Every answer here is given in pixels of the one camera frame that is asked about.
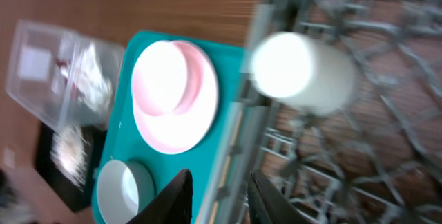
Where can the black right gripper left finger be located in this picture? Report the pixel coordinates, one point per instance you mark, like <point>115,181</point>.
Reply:
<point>173,205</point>

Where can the pink plate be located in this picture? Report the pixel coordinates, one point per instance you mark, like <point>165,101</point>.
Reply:
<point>176,133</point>

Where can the white rice pile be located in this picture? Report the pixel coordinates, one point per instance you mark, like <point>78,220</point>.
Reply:
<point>68,152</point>

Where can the grey dishwasher rack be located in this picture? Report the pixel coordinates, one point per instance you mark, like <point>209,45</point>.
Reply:
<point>377,159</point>

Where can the pale green cup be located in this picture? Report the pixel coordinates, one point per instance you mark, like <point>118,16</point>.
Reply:
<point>303,73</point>

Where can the wooden chopstick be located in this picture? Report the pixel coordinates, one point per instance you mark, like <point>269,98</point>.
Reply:
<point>231,151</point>

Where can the clear plastic bin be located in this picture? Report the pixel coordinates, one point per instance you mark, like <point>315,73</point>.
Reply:
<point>34,79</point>

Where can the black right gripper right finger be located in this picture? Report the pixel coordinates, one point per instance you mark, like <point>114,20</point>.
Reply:
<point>267,205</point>

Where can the grey bowl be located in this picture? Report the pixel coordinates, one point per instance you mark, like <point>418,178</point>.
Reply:
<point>124,189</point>

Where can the black tray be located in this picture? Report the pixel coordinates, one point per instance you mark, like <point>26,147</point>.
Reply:
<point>75,198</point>

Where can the teal plastic tray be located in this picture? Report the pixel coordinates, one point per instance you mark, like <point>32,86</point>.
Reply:
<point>123,141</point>

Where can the pink bowl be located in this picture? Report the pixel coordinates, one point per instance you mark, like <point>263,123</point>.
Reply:
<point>167,77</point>

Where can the white napkin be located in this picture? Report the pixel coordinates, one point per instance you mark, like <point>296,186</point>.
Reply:
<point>94,89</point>

